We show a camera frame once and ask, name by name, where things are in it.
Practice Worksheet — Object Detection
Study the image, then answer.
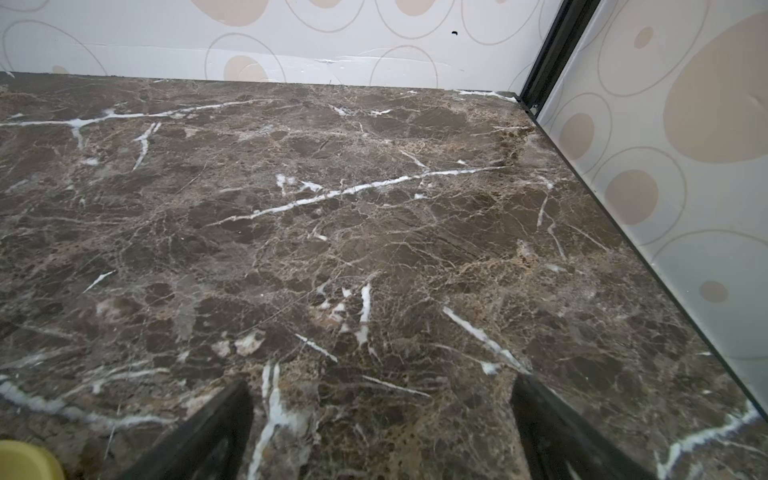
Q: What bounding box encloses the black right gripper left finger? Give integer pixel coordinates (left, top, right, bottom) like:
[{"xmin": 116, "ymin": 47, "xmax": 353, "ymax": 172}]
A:
[{"xmin": 120, "ymin": 380, "xmax": 254, "ymax": 479}]

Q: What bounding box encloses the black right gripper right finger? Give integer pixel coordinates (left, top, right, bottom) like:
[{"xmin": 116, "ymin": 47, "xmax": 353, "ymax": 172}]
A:
[{"xmin": 510, "ymin": 374, "xmax": 653, "ymax": 479}]

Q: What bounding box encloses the black corner frame post right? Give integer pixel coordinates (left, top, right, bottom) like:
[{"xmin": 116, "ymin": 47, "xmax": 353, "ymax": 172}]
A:
[{"xmin": 518, "ymin": 0, "xmax": 601, "ymax": 118}]

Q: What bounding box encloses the yellow plastic tray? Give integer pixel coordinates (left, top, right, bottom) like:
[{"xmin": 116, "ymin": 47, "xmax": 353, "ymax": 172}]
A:
[{"xmin": 0, "ymin": 440, "xmax": 65, "ymax": 480}]

